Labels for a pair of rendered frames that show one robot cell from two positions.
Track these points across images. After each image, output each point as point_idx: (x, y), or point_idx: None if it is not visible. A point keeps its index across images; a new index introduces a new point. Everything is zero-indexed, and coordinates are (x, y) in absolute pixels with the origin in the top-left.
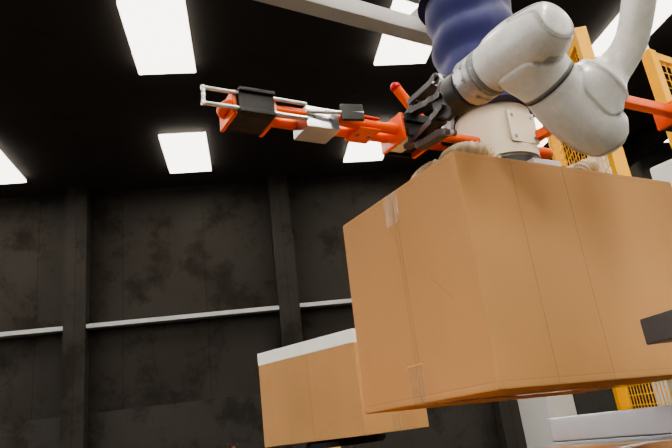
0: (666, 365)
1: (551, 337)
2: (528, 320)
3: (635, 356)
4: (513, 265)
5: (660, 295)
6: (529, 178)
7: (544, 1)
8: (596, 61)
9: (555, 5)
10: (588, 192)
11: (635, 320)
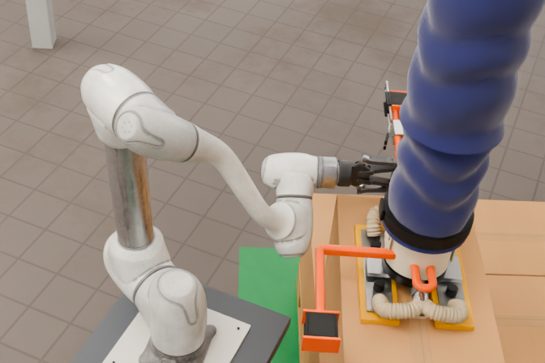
0: None
1: (325, 299)
2: (326, 282)
3: (325, 359)
4: (329, 260)
5: None
6: (336, 243)
7: (267, 157)
8: (270, 206)
9: (263, 163)
10: (337, 288)
11: (328, 353)
